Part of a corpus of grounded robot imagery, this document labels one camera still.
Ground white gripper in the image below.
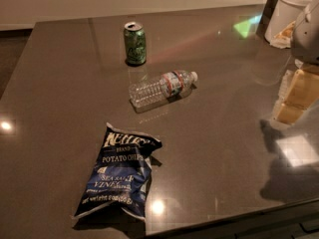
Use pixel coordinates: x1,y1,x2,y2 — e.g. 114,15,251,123
284,0,319,110

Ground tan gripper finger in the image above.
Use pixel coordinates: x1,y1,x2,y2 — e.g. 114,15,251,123
273,103,304,124

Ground blue potato chip bag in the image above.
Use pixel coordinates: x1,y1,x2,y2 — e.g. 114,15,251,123
74,123,162,221

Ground clear plastic water bottle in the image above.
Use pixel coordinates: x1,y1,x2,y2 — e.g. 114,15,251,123
129,70,198,109

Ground green soda can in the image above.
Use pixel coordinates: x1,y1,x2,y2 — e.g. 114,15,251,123
124,21,147,66

